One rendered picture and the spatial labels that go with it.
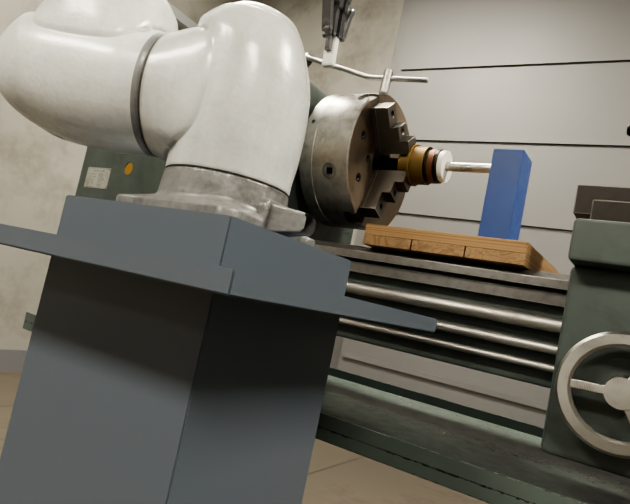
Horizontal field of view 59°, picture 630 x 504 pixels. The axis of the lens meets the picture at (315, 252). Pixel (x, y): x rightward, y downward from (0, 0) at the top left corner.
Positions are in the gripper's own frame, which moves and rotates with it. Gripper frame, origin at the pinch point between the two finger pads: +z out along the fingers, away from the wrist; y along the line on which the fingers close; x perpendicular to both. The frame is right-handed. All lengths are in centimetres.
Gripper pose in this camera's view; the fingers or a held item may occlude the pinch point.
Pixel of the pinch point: (330, 52)
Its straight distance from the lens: 143.4
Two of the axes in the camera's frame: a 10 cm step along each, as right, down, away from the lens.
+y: 5.4, 1.1, 8.4
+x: -8.3, -1.3, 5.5
